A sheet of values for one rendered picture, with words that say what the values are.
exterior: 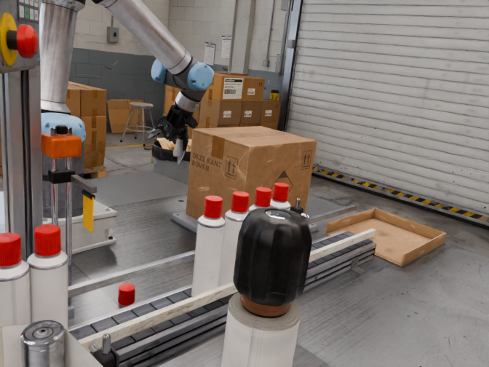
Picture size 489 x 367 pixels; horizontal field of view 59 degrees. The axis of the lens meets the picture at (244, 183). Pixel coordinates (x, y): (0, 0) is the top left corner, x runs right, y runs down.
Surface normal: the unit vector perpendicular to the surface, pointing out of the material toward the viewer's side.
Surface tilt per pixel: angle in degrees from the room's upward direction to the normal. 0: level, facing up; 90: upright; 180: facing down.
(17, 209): 90
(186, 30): 90
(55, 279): 90
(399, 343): 0
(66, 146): 90
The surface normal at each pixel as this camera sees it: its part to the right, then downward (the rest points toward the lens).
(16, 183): 0.69, 0.28
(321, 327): 0.11, -0.95
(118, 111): 0.71, -0.07
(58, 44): 0.51, 0.25
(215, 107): -0.61, 0.15
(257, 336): -0.21, 0.29
